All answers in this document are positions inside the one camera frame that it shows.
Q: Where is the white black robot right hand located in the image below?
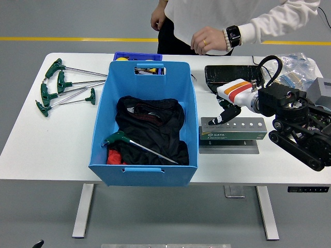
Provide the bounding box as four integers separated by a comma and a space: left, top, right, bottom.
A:
208, 79, 259, 127

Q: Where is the person's right hand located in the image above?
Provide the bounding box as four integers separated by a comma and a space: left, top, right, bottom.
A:
151, 4, 166, 32

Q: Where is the person's left hand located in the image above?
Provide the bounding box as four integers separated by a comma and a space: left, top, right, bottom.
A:
190, 25, 229, 56

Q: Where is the grey metal hex key stand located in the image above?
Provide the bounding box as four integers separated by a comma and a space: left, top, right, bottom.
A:
198, 117, 267, 155

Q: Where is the large green T-handle hex key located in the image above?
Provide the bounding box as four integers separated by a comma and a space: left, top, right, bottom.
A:
100, 131, 180, 165

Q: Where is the yellow black small tool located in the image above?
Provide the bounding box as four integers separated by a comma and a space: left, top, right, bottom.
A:
134, 67, 158, 75

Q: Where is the grey box device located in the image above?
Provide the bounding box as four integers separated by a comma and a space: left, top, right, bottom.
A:
306, 76, 331, 105

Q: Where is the large blue plastic box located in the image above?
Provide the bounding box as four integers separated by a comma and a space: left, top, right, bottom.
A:
88, 60, 200, 187

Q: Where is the black plastic tray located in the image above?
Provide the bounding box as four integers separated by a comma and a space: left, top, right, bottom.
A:
204, 65, 266, 95

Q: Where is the black wrist watch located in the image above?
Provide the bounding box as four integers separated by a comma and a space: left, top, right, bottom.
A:
225, 25, 243, 49

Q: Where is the person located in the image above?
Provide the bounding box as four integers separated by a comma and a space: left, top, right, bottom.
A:
155, 0, 321, 56

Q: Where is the dark blue plastic bin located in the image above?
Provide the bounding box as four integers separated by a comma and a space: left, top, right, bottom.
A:
113, 52, 163, 75

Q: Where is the white table leg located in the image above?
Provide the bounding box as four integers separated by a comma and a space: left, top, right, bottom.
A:
71, 183, 95, 239
255, 185, 280, 241

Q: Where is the clear bag of resistors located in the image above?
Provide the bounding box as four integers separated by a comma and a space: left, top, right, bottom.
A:
278, 52, 318, 88

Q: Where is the black cloth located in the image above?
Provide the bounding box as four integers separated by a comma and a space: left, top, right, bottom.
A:
107, 96, 191, 166

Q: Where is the small metal floor plate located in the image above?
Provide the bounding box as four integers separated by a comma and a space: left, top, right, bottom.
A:
223, 185, 246, 198

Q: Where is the red cloth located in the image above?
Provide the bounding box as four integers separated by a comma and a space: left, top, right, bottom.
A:
107, 149, 127, 165

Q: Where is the black table control panel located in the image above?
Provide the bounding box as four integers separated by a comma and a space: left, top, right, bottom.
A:
287, 185, 329, 193

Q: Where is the white bead bracelet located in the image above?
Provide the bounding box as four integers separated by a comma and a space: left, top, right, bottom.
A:
222, 27, 232, 51

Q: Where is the black adapter cable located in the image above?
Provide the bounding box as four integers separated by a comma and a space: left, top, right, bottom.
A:
252, 55, 269, 78

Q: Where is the short green T-handle hex key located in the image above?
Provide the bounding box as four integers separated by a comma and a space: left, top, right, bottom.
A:
58, 87, 97, 105

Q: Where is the black floor cable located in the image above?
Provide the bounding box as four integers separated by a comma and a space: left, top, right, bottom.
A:
317, 6, 331, 29

